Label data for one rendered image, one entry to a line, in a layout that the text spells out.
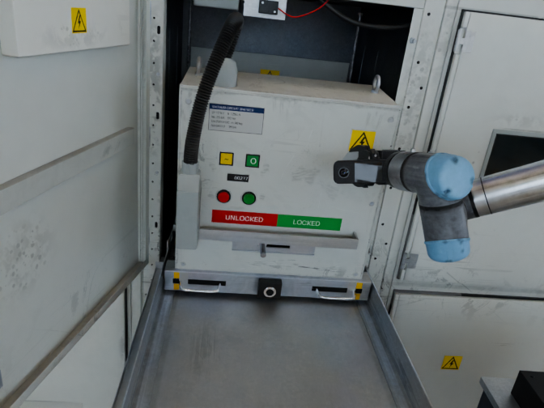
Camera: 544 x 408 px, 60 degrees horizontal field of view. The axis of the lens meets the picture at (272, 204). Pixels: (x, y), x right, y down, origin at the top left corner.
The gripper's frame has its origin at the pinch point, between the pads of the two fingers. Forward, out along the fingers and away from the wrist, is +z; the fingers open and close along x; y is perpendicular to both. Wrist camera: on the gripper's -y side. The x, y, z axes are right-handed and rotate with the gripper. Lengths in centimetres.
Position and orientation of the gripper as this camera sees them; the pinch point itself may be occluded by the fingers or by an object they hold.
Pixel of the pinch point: (342, 163)
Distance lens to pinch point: 110.1
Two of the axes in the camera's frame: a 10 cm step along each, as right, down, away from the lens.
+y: 9.4, -0.4, 3.5
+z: -3.5, -1.5, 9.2
